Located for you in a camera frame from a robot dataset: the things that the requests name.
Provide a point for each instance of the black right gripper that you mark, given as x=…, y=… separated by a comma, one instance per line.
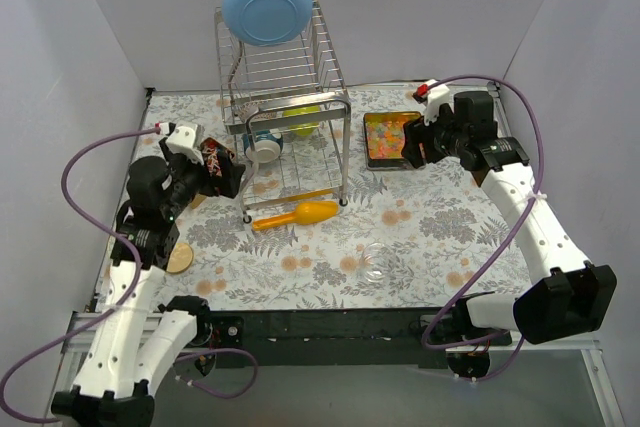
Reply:
x=426, y=137

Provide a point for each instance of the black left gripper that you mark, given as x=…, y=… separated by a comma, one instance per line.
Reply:
x=201, y=170

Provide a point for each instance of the square tin of star candies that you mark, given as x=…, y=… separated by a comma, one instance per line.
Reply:
x=384, y=139

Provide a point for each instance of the yellow plastic scoop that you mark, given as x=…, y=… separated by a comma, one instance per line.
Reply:
x=306, y=213

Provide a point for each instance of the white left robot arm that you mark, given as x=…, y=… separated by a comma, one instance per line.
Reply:
x=117, y=383

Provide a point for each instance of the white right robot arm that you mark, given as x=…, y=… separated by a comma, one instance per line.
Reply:
x=568, y=295

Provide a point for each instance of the gold tin of small items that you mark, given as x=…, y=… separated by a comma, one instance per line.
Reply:
x=217, y=177

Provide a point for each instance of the blue and white mug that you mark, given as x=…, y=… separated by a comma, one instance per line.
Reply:
x=263, y=146

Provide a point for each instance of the gold round jar lid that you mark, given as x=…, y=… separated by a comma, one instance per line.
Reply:
x=181, y=259

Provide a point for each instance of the clear plastic jar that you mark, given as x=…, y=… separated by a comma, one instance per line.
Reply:
x=376, y=262

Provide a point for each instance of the blue plate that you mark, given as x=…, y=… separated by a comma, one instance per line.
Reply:
x=266, y=22

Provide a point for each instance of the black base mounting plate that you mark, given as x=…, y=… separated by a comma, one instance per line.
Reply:
x=333, y=337

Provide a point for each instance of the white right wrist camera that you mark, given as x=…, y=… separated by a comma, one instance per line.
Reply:
x=431, y=98

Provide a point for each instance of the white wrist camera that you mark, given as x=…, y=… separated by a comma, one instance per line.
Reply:
x=431, y=98
x=181, y=138

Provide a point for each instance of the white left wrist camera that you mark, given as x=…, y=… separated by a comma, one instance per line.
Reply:
x=181, y=138

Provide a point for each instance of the steel wire dish rack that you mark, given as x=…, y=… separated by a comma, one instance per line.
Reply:
x=298, y=88

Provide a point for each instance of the aluminium table edge rail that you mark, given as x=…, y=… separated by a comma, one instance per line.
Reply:
x=367, y=367

